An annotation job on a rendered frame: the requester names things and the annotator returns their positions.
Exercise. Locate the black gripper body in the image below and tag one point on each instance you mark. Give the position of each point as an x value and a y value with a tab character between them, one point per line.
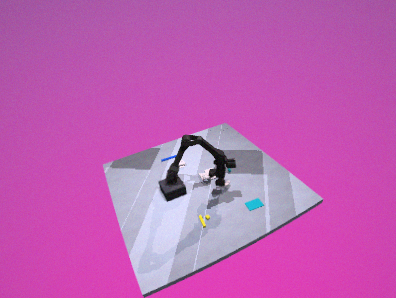
220	181

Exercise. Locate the cyan flat plate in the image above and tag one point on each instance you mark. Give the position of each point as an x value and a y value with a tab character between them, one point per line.
254	204

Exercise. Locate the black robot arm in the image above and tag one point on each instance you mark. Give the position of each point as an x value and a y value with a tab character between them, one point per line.
220	158

